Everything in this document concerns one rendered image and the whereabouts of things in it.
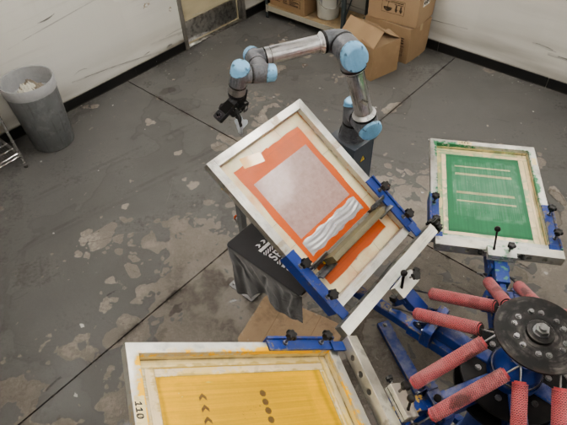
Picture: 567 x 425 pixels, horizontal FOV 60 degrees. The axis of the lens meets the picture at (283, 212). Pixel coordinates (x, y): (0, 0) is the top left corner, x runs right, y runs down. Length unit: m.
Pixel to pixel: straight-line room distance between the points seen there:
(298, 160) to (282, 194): 0.19
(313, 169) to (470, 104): 3.26
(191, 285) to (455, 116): 2.97
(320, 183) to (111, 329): 1.90
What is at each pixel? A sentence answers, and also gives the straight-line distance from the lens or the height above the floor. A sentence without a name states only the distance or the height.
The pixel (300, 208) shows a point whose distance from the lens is 2.08.
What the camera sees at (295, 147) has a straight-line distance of 2.19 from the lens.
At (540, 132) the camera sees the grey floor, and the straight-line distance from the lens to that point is 5.11.
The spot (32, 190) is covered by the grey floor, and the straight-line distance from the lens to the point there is 4.69.
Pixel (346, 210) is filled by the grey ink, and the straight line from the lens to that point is 2.17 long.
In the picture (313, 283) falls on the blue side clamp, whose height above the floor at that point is 1.23.
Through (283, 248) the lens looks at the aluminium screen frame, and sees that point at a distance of 1.94.
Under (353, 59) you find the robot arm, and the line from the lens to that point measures 2.15.
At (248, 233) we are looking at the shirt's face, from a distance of 2.50.
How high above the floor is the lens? 2.82
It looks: 46 degrees down
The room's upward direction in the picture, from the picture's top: 3 degrees counter-clockwise
